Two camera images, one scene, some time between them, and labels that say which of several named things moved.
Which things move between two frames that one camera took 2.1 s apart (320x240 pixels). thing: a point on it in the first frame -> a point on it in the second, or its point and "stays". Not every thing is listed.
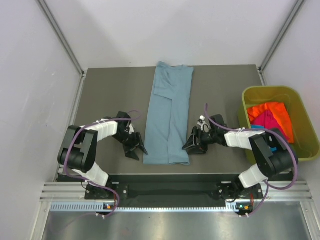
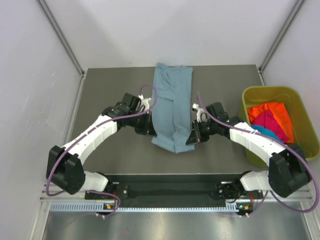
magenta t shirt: (267, 119) stays
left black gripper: (129, 153) -> (147, 128)
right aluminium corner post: (278, 40) stays
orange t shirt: (279, 112) stays
